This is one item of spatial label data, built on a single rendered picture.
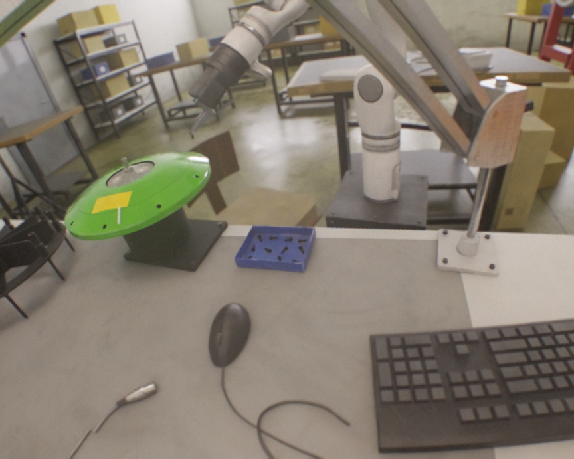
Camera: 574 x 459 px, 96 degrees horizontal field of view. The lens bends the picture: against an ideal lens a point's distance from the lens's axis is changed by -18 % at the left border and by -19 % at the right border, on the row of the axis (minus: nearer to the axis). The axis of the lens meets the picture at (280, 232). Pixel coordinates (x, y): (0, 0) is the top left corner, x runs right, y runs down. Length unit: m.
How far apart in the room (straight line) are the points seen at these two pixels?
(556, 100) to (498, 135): 2.80
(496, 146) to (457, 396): 0.30
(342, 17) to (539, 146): 1.82
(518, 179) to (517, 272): 1.54
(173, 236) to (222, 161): 0.78
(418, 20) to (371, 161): 0.47
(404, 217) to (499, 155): 0.36
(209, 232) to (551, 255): 0.66
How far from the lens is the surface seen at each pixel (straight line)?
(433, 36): 0.35
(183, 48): 5.31
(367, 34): 0.30
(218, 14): 10.16
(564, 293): 0.59
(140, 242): 0.66
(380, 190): 0.79
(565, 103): 3.27
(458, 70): 0.37
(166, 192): 0.56
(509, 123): 0.46
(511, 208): 2.20
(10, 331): 0.80
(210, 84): 0.63
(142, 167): 0.67
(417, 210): 0.79
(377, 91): 0.69
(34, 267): 0.77
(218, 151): 1.37
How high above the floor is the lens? 1.30
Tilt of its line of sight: 37 degrees down
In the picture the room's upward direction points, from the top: 13 degrees counter-clockwise
